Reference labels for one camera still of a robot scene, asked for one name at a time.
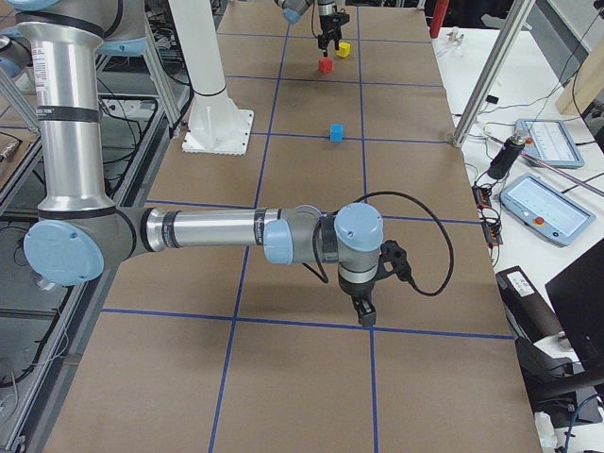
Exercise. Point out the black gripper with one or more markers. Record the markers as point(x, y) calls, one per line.
point(327, 20)
point(357, 290)

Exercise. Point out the yellow wooden block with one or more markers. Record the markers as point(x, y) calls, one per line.
point(343, 50)

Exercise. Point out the red wooden block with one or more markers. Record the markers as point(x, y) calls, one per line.
point(325, 65)

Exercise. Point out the blue wooden block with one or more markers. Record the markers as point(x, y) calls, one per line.
point(336, 133)

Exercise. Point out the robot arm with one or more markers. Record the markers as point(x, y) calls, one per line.
point(293, 10)
point(81, 232)

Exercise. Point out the red cylinder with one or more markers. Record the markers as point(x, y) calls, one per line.
point(438, 17)

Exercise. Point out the orange black usb hub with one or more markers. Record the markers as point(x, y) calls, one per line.
point(489, 217)

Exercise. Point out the small black square pad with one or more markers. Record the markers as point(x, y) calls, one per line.
point(491, 99)

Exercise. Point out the near teach pendant tablet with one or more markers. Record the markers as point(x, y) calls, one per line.
point(545, 210)

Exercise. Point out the teach pendant tablet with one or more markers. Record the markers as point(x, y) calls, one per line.
point(551, 142)
point(545, 210)

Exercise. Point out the black water bottle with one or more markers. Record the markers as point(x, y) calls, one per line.
point(507, 155)

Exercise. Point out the black monitor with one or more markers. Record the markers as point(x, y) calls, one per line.
point(576, 294)

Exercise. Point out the grabber reacher stick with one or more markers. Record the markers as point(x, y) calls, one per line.
point(541, 163)

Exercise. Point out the far teach pendant tablet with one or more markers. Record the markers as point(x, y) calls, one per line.
point(551, 142)

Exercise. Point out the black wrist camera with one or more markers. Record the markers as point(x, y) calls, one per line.
point(392, 260)

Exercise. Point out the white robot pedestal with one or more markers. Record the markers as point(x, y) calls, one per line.
point(215, 124)

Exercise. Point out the aluminium frame post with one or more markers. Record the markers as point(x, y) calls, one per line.
point(503, 44)

